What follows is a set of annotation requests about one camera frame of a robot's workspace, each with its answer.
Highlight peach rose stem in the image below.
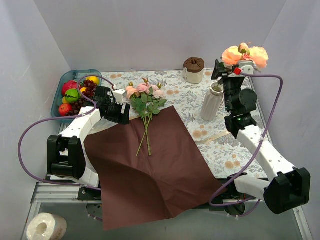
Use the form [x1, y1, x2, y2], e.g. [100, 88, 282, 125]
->
[215, 42, 269, 85]

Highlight pink rose stem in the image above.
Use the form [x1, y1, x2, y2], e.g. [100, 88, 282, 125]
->
[136, 77, 168, 156]
[125, 82, 153, 156]

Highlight cream printed ribbon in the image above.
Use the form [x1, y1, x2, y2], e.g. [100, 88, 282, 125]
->
[194, 131, 230, 145]

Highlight red wrapping paper sheet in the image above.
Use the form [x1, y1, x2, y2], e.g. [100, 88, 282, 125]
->
[84, 106, 221, 231]

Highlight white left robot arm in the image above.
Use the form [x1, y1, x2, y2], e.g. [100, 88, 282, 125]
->
[47, 86, 130, 200]

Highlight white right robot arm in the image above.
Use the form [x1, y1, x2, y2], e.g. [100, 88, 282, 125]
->
[209, 60, 311, 215]

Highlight white ribbed ceramic vase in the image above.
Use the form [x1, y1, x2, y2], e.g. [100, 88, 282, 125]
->
[200, 82, 224, 122]

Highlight floral patterned table mat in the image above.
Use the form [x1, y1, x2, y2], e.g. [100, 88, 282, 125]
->
[102, 68, 252, 179]

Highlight yellow toy lemon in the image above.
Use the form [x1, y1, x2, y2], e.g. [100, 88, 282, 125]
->
[86, 75, 100, 86]

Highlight brown topped white jar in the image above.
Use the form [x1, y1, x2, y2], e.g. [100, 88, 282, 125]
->
[183, 57, 205, 84]

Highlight purple toy grapes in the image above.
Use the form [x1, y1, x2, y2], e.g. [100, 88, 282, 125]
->
[65, 79, 99, 117]

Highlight green toy watermelon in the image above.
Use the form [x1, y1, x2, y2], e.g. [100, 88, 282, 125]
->
[64, 88, 81, 104]

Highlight red toy dragon fruit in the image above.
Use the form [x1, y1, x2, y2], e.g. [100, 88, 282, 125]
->
[61, 80, 77, 97]

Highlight teal plastic fruit tray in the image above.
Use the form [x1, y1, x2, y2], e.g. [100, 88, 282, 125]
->
[50, 69, 103, 124]

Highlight red toy apple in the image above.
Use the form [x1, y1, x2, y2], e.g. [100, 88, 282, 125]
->
[58, 103, 72, 117]

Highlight white tissue paper roll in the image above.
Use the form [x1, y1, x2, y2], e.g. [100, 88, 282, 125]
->
[26, 212, 67, 240]

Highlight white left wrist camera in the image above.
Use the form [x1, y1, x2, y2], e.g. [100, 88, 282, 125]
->
[113, 89, 127, 105]

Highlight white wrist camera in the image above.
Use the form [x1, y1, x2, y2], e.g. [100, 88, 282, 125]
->
[113, 89, 127, 105]
[232, 60, 256, 75]

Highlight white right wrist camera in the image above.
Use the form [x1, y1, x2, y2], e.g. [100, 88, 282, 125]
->
[232, 60, 256, 75]

